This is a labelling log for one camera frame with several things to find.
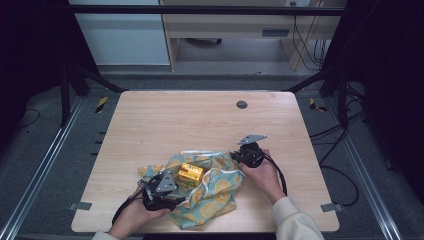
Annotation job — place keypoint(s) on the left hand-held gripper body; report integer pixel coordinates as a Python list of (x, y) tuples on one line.
[(160, 193)]

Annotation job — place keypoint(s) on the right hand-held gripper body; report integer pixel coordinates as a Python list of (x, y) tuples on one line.
[(251, 155)]

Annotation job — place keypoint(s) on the small yellow box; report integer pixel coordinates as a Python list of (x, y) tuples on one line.
[(190, 173)]

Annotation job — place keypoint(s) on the teal orange-print cloth bag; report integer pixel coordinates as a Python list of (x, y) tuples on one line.
[(213, 196)]

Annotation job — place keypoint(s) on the person's right hand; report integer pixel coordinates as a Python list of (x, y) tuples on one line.
[(265, 180)]

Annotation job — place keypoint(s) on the person's left hand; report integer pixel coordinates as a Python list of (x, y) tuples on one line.
[(136, 216)]

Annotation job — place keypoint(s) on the grey round table grommet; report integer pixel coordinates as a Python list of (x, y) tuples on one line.
[(241, 104)]

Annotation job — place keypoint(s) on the yellow black striped tape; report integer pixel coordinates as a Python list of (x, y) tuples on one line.
[(101, 104), (315, 105)]

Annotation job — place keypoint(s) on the black metal stand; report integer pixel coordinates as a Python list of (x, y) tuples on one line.
[(65, 96), (341, 96)]

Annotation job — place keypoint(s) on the white cabinet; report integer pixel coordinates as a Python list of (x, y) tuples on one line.
[(126, 40)]

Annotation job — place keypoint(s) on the grey metal table bracket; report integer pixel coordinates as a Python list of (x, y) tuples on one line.
[(80, 206), (331, 207)]

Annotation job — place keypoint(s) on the aluminium floor rail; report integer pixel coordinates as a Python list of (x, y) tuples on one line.
[(43, 160), (363, 173)]

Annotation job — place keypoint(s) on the black horizontal frame bar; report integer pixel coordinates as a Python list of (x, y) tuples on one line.
[(200, 10)]

